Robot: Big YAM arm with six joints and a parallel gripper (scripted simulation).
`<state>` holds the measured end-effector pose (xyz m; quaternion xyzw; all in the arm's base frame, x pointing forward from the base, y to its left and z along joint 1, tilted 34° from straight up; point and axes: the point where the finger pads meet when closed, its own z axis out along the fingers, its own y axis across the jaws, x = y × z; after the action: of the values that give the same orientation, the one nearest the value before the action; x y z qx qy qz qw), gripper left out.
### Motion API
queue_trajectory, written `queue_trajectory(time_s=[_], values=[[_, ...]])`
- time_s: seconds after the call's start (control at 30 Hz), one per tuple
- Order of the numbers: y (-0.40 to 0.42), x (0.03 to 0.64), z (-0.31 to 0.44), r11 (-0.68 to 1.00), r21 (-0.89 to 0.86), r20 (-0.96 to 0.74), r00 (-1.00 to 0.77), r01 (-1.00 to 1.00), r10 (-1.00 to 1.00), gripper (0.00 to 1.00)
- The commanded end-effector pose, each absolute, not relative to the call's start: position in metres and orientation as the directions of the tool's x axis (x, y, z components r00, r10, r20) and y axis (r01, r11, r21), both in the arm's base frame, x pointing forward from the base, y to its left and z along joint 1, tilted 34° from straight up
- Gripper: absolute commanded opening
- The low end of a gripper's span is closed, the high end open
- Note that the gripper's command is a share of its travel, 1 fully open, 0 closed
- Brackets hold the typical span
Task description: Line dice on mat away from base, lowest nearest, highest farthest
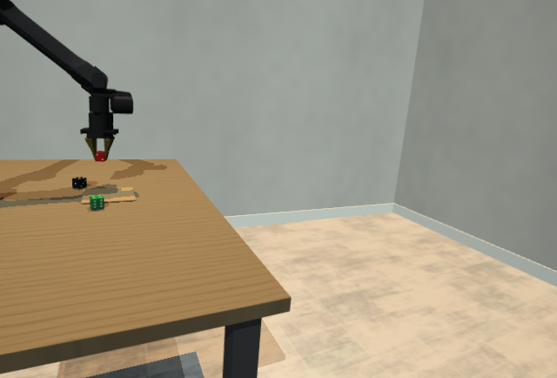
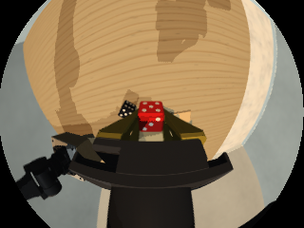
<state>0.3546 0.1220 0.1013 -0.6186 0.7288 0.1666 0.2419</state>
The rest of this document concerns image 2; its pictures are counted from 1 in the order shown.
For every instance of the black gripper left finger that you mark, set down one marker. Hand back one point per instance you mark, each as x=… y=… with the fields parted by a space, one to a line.
x=122 y=128

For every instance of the red die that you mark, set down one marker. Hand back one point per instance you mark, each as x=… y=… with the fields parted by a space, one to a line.
x=151 y=116

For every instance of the black die with white pips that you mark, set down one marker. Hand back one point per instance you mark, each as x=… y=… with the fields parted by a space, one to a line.
x=126 y=109

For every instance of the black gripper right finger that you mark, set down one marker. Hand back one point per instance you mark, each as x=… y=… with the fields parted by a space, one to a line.
x=180 y=129

